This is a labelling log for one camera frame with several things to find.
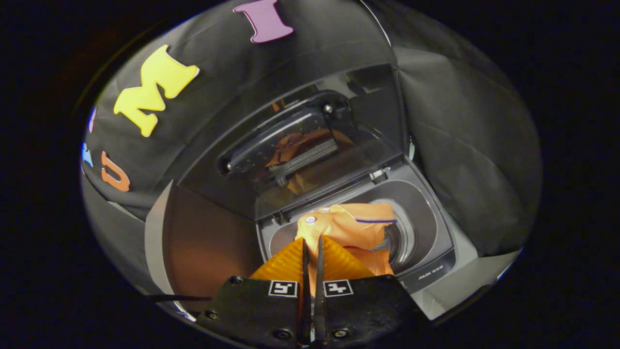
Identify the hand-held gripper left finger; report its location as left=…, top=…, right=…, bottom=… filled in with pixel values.
left=196, top=238, right=310, bottom=347

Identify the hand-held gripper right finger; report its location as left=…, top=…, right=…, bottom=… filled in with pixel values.
left=314, top=236, right=432, bottom=347

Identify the orange polo shirt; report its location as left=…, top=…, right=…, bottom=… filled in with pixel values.
left=294, top=203, right=398, bottom=296

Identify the dark transparent washing machine lid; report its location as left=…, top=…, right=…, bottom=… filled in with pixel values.
left=177, top=63, right=407, bottom=221

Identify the grey cabinet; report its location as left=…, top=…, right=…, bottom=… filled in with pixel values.
left=145, top=180, right=264, bottom=311

